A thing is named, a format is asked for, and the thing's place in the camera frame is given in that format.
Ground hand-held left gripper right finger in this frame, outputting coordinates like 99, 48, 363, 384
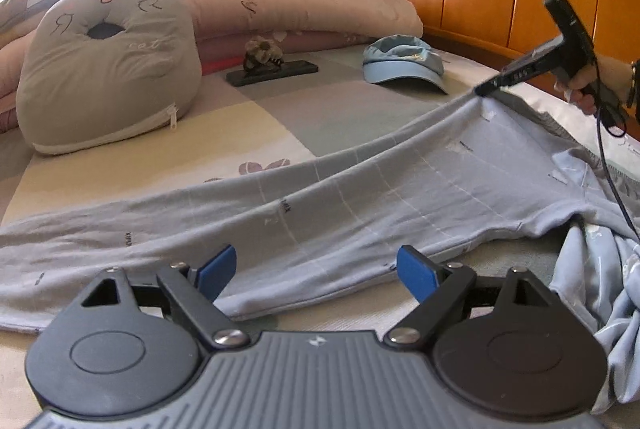
384, 245, 551, 350

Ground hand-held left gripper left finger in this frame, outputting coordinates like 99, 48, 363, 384
81, 245, 250, 351

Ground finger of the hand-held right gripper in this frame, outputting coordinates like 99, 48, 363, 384
475, 68, 517, 98

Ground grey pants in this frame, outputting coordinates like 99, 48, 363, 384
0, 96, 640, 415

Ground person's right hand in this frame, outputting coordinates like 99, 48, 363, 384
556, 58, 633, 116

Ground blue cap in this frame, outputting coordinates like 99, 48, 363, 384
362, 35, 448, 96

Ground bed with patchwork sheet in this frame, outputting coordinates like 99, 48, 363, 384
0, 34, 640, 429

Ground pink folded quilt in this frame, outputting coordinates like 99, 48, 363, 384
0, 0, 425, 134

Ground black phone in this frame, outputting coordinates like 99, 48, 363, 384
226, 60, 319, 87

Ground red cloth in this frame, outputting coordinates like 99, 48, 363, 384
200, 56, 246, 74

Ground grey cat-face cushion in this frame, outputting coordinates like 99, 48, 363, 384
16, 0, 203, 156

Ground dark gripper cable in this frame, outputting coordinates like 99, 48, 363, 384
595, 106, 640, 242

